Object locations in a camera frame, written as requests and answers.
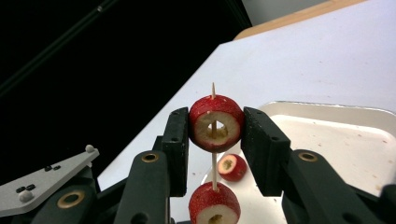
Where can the black metal pole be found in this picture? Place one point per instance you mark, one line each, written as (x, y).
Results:
(56, 42)

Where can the bamboo skewer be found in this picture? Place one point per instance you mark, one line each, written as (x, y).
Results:
(214, 169)

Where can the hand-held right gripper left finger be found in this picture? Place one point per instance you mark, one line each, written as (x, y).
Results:
(176, 155)

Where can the cored red hawthorn fruit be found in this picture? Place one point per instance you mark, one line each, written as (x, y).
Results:
(238, 171)
(202, 199)
(202, 105)

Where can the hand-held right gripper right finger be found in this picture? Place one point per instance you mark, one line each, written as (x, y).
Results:
(264, 155)

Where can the white enamel tray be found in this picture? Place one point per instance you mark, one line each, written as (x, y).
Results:
(327, 146)

